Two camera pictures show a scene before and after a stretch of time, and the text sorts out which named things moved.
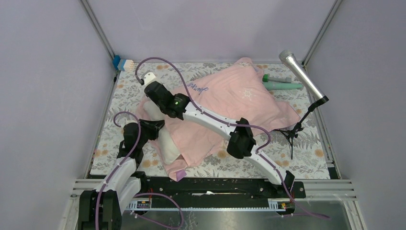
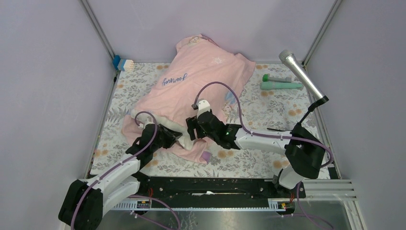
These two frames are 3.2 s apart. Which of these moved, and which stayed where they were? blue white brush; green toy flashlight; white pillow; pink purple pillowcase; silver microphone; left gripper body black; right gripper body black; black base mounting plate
Moved: pink purple pillowcase; right gripper body black; white pillow; left gripper body black
Stayed: silver microphone; green toy flashlight; black base mounting plate; blue white brush
